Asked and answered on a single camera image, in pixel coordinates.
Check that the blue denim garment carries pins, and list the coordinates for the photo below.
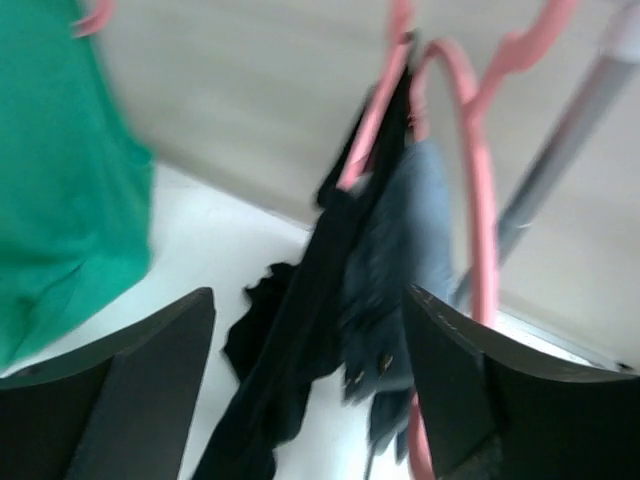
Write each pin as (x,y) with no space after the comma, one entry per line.
(407,241)

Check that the black t shirt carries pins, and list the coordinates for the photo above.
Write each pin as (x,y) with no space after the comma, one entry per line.
(289,337)

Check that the pink hanger with tank top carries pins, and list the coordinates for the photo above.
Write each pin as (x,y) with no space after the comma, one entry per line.
(98,17)

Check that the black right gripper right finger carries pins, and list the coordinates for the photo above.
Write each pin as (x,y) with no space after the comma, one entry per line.
(494,408)

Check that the silver clothes rack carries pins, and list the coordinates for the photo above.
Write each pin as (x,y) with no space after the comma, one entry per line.
(615,65)

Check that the pink hanger with denim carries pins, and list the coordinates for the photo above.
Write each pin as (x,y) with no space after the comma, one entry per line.
(517,52)

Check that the green tank top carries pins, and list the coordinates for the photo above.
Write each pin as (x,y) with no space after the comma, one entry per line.
(75,182)

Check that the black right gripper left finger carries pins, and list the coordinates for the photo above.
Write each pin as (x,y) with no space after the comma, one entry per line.
(117,408)

